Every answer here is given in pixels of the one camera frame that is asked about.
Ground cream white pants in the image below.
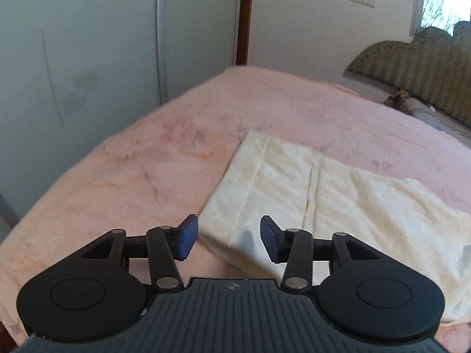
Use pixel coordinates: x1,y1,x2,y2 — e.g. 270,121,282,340
199,131,470,324

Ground pink bed blanket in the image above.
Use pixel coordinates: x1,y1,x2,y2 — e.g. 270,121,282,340
1,67,470,343

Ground grey striped pillow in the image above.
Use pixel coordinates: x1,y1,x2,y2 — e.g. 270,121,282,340
382,89,470,143

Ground green upholstered headboard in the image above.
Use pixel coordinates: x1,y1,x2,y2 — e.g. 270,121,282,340
348,21,470,127

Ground glass sliding wardrobe door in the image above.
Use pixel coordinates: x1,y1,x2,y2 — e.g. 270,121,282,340
1,0,240,217

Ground window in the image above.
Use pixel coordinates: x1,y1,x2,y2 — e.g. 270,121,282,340
409,0,470,37

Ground brown wooden door frame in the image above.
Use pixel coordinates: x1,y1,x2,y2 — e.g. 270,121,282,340
236,0,253,65

